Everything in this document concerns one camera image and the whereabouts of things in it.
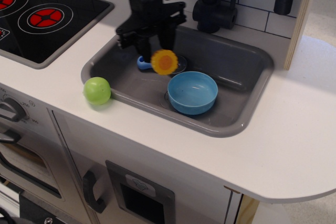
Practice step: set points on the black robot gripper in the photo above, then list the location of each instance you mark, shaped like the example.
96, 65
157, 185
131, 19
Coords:
151, 18

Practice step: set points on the yellow toy corn piece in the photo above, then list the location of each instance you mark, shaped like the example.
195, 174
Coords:
164, 62

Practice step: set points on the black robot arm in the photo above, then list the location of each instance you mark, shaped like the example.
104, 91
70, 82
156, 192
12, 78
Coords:
151, 18

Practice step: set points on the blue plastic bowl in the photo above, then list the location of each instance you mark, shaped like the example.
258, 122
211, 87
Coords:
192, 92

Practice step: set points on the grey plastic sink basin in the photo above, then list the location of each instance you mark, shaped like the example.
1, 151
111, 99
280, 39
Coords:
241, 72

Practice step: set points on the black toy faucet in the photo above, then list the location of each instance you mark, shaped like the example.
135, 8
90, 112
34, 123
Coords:
211, 15

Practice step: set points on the green toy apple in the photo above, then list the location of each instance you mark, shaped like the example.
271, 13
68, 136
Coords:
97, 90

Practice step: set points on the black toy stovetop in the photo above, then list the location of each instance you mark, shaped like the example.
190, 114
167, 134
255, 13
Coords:
36, 32

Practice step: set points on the grey dishwasher panel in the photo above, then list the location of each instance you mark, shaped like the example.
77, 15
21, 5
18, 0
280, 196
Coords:
142, 197

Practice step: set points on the grey oven knob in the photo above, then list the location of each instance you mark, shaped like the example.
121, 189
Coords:
12, 110

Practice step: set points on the light wooden side panel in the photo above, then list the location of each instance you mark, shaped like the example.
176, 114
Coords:
300, 24

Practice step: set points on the blue handled grey scoop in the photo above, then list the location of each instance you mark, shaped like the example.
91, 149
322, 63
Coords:
182, 64

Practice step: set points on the black cabinet door handle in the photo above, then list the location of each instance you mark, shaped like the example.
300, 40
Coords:
88, 183

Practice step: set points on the grey oven door handle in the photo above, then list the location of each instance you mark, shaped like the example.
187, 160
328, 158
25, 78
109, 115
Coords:
9, 137

